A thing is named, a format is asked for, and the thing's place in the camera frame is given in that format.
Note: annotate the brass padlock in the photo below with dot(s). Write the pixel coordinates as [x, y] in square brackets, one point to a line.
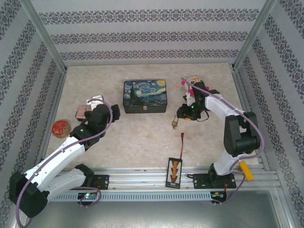
[175, 123]

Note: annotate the starry night tin box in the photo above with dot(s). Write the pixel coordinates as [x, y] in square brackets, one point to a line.
[145, 92]

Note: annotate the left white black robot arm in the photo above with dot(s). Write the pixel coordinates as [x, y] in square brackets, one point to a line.
[59, 154]

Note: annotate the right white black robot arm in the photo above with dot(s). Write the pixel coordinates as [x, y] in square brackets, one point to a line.
[221, 108]

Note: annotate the pink pencil sharpener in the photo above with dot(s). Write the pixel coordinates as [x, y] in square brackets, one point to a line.
[80, 112]

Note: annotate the pink green plush toy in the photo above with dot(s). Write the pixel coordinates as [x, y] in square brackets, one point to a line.
[195, 80]

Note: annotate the round tin with red lid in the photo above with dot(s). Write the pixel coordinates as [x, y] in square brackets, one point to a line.
[60, 127]

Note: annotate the small circuit board with LEDs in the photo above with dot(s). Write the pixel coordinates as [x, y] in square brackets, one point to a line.
[87, 196]
[217, 195]

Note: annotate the yellow rectangular block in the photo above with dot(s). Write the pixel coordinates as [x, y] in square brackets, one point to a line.
[245, 170]

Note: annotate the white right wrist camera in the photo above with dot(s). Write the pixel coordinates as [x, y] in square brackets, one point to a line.
[188, 99]

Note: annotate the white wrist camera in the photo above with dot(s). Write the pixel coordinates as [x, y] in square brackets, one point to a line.
[188, 99]
[97, 98]

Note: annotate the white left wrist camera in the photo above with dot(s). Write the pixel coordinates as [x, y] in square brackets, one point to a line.
[97, 98]

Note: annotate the aluminium side rail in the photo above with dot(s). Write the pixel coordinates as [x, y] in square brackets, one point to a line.
[51, 107]
[242, 95]

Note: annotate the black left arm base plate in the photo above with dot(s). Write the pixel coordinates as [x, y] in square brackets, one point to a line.
[103, 181]

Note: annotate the wide aluminium frame rail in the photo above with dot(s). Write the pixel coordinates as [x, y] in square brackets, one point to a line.
[137, 177]

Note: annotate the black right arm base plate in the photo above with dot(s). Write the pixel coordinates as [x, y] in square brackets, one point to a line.
[199, 181]

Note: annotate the aluminium frame post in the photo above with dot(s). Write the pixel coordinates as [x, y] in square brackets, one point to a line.
[254, 35]
[46, 38]

